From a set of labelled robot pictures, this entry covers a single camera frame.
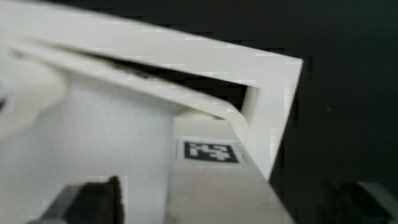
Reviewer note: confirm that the white desk leg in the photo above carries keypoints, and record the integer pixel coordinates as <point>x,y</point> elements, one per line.
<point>32,90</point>
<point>218,193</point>

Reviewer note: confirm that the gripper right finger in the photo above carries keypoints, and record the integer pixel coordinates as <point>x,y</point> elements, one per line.
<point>355,203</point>

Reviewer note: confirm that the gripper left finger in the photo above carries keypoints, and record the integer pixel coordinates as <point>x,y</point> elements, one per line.
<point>87,204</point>

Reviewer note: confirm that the white desk top tray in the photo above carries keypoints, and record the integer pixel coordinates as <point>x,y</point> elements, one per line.
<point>99,136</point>

